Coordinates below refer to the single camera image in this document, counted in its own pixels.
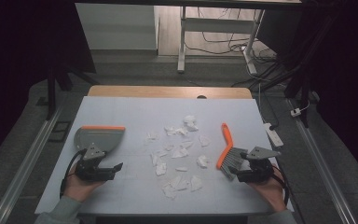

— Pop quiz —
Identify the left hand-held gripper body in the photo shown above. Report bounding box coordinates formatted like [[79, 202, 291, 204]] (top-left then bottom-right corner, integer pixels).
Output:
[[75, 142, 107, 182]]

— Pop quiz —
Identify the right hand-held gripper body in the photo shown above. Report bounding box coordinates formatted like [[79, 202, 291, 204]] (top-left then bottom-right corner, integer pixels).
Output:
[[237, 147, 282, 184]]

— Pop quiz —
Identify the orange brush with grey bristles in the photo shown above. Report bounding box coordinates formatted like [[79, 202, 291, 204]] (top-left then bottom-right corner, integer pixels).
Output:
[[215, 122, 247, 182]]

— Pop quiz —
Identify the grey dustpan with orange edge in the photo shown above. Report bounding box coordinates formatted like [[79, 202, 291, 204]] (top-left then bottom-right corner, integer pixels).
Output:
[[74, 125, 127, 157]]

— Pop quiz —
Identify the pile of white paper scraps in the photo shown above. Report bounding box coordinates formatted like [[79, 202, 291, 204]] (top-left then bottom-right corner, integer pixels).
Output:
[[145, 115, 213, 200]]

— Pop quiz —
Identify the person's left hand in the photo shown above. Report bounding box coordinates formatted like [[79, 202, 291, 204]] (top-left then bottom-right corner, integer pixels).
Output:
[[62, 164, 105, 203]]

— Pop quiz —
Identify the person's right hand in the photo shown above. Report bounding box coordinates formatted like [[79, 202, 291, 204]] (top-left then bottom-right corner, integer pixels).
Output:
[[248, 172, 287, 213]]

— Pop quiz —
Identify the white power strip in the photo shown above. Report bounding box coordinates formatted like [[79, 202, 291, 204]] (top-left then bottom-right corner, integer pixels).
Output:
[[263, 122, 284, 148]]

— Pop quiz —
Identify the white board table cover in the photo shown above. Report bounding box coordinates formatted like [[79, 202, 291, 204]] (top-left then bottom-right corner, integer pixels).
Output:
[[34, 95, 295, 217]]

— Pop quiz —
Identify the small white adapter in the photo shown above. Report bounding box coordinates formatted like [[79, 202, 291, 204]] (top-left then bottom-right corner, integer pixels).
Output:
[[290, 106, 303, 119]]

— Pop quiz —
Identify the black tripod stand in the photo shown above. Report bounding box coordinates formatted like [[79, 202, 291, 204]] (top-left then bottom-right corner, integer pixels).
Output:
[[44, 60, 101, 121]]

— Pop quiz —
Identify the black metal stand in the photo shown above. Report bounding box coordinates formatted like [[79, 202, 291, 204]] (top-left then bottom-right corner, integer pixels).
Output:
[[229, 13, 341, 129]]

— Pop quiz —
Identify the dark curtain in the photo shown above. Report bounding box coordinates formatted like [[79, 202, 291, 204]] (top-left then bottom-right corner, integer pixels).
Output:
[[301, 0, 358, 189], [0, 0, 98, 171]]

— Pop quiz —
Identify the white cabinet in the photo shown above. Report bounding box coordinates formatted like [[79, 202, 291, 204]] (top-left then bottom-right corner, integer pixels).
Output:
[[75, 3, 160, 51]]

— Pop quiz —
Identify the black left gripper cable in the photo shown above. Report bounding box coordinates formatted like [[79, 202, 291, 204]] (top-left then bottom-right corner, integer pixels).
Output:
[[59, 148, 88, 199]]

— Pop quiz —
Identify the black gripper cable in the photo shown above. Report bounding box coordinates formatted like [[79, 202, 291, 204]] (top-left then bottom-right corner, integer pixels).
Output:
[[59, 148, 88, 199], [270, 163, 291, 207]]

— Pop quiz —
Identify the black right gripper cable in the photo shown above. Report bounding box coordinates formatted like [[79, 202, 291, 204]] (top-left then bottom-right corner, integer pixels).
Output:
[[270, 163, 291, 207]]

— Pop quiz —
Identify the aluminium floor rail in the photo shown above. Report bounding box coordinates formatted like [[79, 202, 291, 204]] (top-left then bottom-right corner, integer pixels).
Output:
[[0, 105, 65, 224], [286, 98, 358, 224]]

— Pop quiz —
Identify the tangle of black floor cables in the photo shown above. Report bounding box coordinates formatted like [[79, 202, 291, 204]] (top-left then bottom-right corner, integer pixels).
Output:
[[185, 7, 279, 64]]

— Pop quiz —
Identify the white metal desk frame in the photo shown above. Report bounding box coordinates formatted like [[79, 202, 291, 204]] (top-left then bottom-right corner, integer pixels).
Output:
[[176, 6, 267, 76]]

